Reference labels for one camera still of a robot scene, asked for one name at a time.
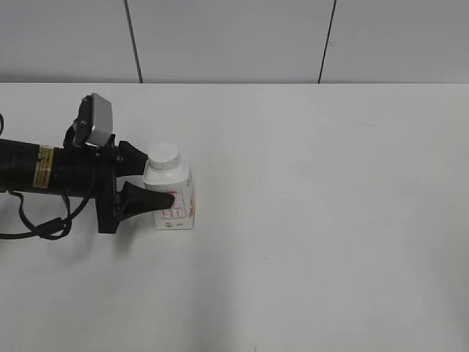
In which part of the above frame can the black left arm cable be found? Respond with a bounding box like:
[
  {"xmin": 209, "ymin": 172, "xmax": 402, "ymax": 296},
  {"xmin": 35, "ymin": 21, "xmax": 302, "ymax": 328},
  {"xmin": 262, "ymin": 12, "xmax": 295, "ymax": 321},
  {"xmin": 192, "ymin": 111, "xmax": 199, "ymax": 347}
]
[{"xmin": 0, "ymin": 179, "xmax": 100, "ymax": 241}]

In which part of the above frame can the white yili changqing bottle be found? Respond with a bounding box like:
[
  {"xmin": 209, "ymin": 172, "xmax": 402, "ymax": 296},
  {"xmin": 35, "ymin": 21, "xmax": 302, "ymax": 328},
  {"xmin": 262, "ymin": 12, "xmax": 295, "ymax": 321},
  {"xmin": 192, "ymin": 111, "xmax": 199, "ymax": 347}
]
[{"xmin": 143, "ymin": 153, "xmax": 195, "ymax": 230}]

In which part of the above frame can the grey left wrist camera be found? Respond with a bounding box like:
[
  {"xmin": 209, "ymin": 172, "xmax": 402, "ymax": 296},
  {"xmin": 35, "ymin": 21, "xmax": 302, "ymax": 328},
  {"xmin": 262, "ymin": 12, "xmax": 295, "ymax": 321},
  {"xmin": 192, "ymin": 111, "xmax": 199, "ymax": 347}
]
[{"xmin": 73, "ymin": 92, "xmax": 113, "ymax": 147}]

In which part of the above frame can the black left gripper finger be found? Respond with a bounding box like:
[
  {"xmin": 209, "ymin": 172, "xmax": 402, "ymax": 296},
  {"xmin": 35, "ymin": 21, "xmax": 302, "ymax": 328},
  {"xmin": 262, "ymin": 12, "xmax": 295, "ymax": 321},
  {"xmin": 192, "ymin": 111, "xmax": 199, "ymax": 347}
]
[
  {"xmin": 116, "ymin": 181, "xmax": 174, "ymax": 221},
  {"xmin": 116, "ymin": 141, "xmax": 148, "ymax": 176}
]

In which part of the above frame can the white round bottle cap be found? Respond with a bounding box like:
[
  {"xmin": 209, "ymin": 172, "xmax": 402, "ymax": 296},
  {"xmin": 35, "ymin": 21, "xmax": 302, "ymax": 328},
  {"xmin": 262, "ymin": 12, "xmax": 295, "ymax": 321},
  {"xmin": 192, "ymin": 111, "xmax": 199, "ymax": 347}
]
[{"xmin": 148, "ymin": 142, "xmax": 180, "ymax": 172}]

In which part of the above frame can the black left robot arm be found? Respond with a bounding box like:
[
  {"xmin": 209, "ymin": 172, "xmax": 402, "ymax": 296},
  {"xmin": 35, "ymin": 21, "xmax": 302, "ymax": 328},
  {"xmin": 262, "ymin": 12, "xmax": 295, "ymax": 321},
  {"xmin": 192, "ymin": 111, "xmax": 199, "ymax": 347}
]
[{"xmin": 1, "ymin": 134, "xmax": 175, "ymax": 240}]

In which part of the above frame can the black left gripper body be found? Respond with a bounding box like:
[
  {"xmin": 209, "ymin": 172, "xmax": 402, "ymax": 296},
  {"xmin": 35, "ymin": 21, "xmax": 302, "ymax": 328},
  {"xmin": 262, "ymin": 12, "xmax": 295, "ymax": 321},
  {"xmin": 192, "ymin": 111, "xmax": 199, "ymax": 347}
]
[{"xmin": 51, "ymin": 132, "xmax": 121, "ymax": 234}]

